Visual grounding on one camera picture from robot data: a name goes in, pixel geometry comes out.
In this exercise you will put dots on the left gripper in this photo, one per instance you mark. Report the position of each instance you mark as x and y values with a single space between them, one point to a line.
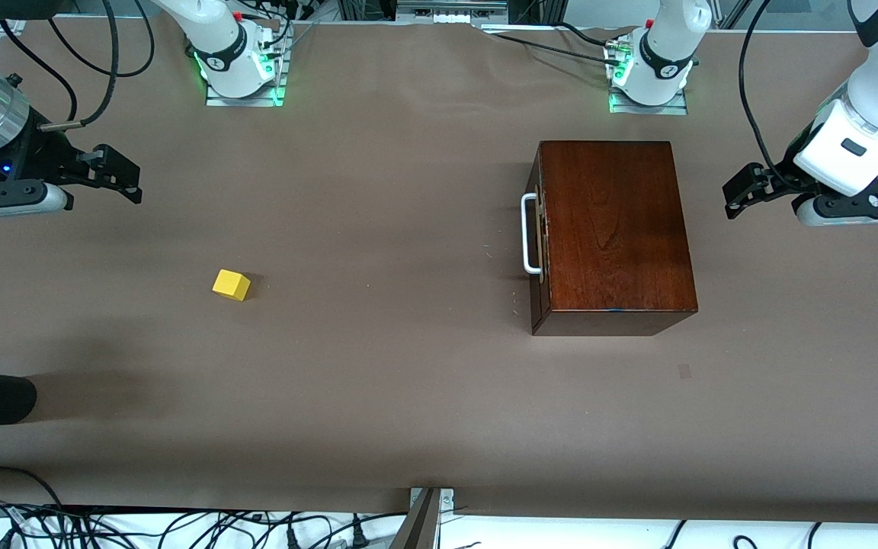
773 184

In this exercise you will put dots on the white bench surface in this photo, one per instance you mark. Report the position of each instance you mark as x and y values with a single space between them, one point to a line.
561 534

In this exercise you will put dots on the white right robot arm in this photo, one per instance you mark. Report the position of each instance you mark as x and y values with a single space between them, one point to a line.
225 46

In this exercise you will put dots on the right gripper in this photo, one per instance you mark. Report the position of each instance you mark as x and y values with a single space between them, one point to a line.
41 152

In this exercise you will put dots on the aluminium equipment rack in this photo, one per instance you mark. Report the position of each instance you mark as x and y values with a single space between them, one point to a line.
530 9

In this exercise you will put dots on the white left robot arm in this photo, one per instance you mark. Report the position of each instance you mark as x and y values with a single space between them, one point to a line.
668 46

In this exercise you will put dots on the metal bracket with dark post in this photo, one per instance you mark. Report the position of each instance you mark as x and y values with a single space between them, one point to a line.
427 511

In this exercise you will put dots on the grey power strip box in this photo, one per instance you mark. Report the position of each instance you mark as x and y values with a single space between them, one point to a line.
447 11

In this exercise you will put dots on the brown paper table cover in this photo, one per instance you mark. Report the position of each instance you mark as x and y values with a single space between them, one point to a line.
408 419

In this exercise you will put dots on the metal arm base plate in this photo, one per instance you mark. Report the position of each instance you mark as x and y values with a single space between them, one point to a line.
622 107
214 97

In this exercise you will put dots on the dark brown wooden cabinet box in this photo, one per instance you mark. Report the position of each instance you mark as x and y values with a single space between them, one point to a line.
614 229

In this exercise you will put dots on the yellow wooden block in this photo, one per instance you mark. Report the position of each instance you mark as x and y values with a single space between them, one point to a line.
229 286

